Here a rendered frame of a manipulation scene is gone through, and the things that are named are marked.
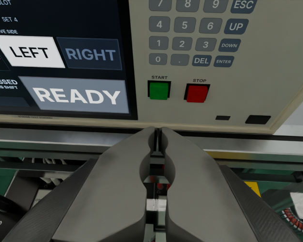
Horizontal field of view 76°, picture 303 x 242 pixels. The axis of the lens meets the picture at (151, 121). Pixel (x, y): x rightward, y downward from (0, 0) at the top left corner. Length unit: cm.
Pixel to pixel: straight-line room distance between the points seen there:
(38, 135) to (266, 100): 27
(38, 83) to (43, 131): 7
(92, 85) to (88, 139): 8
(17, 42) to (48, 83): 4
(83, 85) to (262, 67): 17
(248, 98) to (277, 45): 6
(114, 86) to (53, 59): 6
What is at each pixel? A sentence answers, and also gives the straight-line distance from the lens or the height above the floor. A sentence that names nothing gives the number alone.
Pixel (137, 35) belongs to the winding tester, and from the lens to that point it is 17.
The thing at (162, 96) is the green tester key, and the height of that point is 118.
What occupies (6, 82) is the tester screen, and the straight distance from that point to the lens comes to 25.
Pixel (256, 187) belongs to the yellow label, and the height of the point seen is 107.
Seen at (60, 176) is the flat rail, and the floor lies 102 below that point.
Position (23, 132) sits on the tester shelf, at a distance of 29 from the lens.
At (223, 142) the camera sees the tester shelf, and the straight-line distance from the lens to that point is 25.
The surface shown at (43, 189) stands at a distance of 47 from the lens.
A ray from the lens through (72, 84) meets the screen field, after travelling 21.
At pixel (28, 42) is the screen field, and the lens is 20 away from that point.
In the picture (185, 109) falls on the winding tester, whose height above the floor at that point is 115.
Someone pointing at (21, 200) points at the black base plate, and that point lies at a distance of 66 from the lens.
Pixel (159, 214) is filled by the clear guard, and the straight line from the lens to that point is 26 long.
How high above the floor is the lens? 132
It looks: 52 degrees down
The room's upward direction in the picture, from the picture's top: 1 degrees clockwise
